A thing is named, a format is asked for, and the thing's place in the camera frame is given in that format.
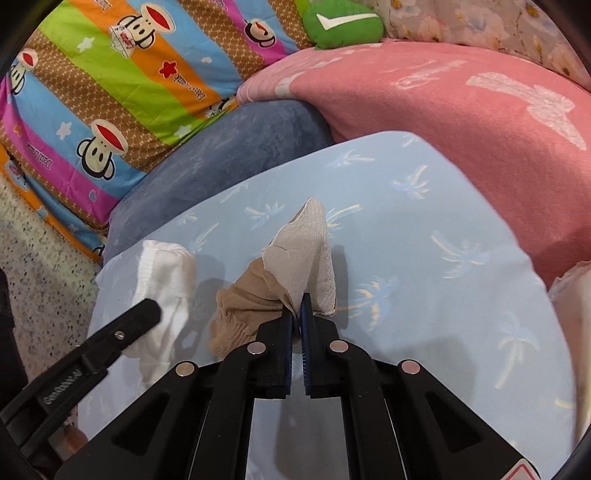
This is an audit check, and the blue-grey cushion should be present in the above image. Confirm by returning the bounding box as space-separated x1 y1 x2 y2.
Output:
104 99 335 264

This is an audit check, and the white cloth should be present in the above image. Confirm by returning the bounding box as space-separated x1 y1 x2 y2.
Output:
124 239 197 386

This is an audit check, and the striped cartoon print quilt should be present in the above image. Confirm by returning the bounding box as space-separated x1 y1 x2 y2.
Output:
0 0 319 264

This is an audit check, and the green round cushion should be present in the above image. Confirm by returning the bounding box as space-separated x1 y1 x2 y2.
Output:
302 0 385 50

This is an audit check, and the tan nylon stocking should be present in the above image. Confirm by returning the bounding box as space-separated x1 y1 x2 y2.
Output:
208 259 296 361

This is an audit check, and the beige knit cloth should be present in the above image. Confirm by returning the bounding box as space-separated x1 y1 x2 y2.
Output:
262 198 339 318

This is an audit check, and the person's left hand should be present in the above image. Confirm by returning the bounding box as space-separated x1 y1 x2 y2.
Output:
62 422 89 457

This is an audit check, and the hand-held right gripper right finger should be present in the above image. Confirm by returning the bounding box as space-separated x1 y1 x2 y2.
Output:
299 292 542 480

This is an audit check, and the pink blanket with bow print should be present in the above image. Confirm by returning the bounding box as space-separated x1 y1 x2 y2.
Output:
235 39 591 291

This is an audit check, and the grey floral quilt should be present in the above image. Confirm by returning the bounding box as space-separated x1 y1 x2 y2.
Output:
369 0 591 90

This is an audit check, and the light blue palm-print cloth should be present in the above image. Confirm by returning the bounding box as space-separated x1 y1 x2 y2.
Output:
76 130 580 480

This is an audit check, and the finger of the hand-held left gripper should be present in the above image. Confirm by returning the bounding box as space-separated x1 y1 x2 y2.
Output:
76 298 163 372

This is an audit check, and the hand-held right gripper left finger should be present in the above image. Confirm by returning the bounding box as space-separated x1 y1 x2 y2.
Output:
54 310 297 480

